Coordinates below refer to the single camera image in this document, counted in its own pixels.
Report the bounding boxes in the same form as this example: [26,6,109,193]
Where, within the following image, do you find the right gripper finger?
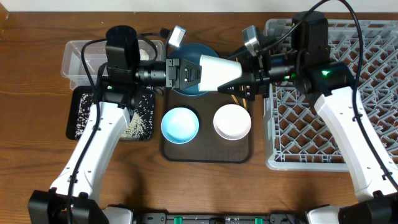
[226,48,252,64]
[217,73,254,95]

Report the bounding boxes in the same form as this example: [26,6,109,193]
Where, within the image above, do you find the white napkin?
[139,49,149,61]

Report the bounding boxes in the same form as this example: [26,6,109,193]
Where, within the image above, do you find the white pink bowl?
[213,104,251,141]

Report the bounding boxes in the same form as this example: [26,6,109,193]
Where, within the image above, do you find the light blue bowl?
[161,107,200,144]

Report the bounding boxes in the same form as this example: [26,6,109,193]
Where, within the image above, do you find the rice food waste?
[72,93,155,141]

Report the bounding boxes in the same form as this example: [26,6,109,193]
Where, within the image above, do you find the small white cup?
[198,55,243,91]

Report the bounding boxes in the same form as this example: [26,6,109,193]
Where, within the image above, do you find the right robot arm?
[218,10,397,223]

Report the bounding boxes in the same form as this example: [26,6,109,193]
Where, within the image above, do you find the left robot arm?
[28,25,202,223]

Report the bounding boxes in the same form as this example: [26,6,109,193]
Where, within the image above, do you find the grey dishwasher rack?
[263,20,397,172]

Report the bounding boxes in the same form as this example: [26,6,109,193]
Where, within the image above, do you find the wooden chopstick right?
[241,86,248,110]

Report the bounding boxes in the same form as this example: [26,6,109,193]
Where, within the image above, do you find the wooden chopstick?
[241,86,248,110]
[231,95,239,105]

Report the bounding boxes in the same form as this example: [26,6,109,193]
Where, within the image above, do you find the wooden chopstick left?
[231,95,239,105]

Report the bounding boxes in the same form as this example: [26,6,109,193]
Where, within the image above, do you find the dark blue plate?
[168,43,218,96]

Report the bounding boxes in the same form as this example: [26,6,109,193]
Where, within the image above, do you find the black tray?
[66,86,155,141]

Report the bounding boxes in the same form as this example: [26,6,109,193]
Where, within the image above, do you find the brown serving tray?
[160,90,254,164]

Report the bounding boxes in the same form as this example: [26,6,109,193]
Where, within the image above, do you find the clear plastic bin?
[61,40,164,90]

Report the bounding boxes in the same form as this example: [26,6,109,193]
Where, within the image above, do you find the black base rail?
[132,213,306,224]

